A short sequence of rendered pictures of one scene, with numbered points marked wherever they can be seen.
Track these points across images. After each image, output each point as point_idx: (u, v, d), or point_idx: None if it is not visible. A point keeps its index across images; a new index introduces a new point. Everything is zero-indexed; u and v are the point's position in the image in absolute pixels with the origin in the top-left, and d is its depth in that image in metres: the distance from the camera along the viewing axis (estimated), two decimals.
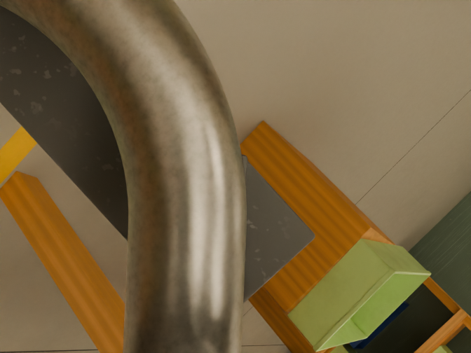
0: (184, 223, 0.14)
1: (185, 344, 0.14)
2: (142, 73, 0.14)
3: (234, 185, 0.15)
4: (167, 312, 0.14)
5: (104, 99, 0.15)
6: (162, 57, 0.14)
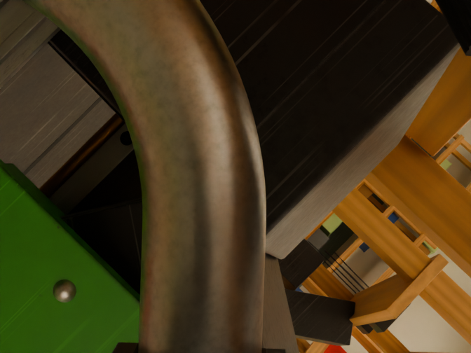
0: (202, 217, 0.14)
1: (204, 344, 0.14)
2: (156, 60, 0.14)
3: (254, 178, 0.14)
4: (185, 312, 0.14)
5: (115, 89, 0.14)
6: (177, 43, 0.14)
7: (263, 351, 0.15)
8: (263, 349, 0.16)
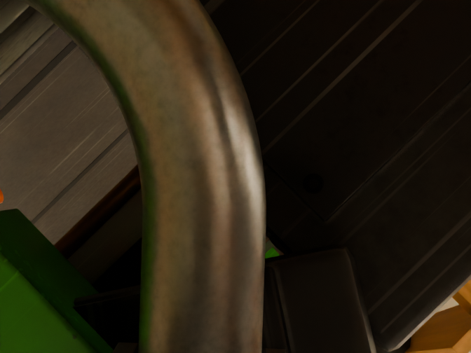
0: (202, 217, 0.14)
1: (204, 344, 0.14)
2: (156, 60, 0.14)
3: (254, 178, 0.14)
4: (185, 312, 0.14)
5: (115, 89, 0.14)
6: (177, 43, 0.14)
7: (263, 351, 0.15)
8: (263, 349, 0.16)
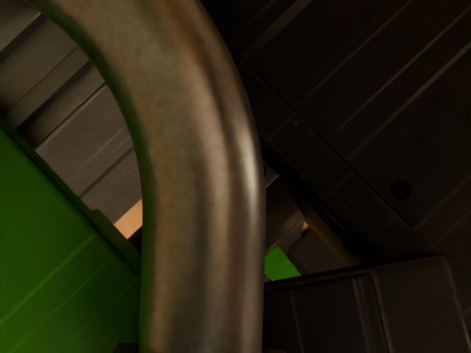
0: (202, 218, 0.14)
1: (204, 345, 0.14)
2: (156, 60, 0.13)
3: (254, 178, 0.14)
4: (185, 312, 0.14)
5: (115, 89, 0.14)
6: (177, 43, 0.14)
7: (263, 351, 0.15)
8: (263, 349, 0.16)
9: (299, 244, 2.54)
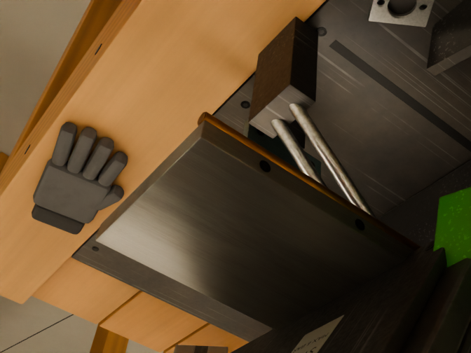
0: None
1: None
2: None
3: None
4: None
5: None
6: None
7: (205, 349, 0.15)
8: (205, 347, 0.16)
9: None
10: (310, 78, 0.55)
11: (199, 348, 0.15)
